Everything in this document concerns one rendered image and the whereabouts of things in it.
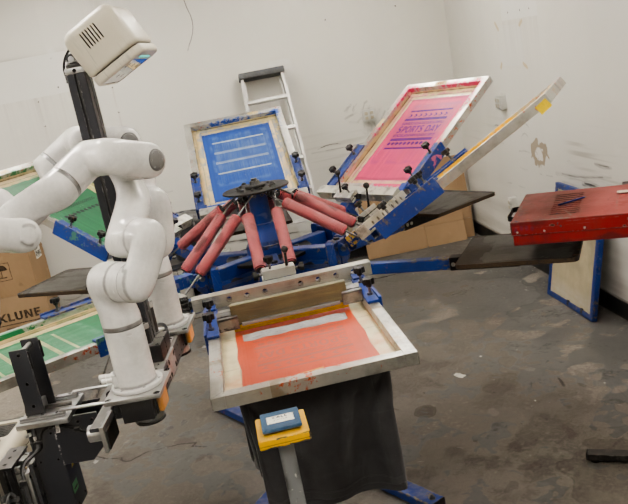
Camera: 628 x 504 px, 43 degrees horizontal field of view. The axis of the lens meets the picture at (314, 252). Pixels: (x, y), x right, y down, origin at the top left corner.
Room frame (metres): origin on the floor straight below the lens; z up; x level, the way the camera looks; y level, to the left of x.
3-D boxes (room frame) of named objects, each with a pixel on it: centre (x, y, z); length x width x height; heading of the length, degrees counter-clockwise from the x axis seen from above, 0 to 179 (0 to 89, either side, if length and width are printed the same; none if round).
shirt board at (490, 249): (3.17, -0.41, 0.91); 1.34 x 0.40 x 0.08; 66
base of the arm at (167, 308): (2.25, 0.48, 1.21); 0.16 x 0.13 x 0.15; 88
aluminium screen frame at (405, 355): (2.40, 0.10, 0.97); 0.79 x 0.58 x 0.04; 6
